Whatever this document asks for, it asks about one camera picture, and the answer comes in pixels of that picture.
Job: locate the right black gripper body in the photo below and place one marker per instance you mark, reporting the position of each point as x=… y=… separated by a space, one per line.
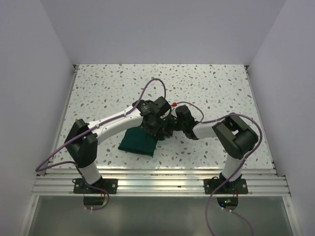
x=176 y=125

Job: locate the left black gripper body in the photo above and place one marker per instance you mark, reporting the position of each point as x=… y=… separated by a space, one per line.
x=155 y=125

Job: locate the green surgical cloth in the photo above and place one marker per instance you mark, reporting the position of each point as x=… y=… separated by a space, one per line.
x=138 y=141

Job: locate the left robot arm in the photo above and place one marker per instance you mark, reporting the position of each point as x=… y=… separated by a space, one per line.
x=84 y=137

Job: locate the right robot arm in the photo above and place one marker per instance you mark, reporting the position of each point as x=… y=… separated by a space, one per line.
x=239 y=135

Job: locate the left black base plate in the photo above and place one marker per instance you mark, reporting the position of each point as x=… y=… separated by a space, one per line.
x=110 y=185

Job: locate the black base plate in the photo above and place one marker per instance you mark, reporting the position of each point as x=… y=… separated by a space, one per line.
x=110 y=185
x=239 y=186

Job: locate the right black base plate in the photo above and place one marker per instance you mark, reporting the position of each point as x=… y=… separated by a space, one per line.
x=239 y=186

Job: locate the aluminium rail frame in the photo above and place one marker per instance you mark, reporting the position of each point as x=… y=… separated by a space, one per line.
x=179 y=165

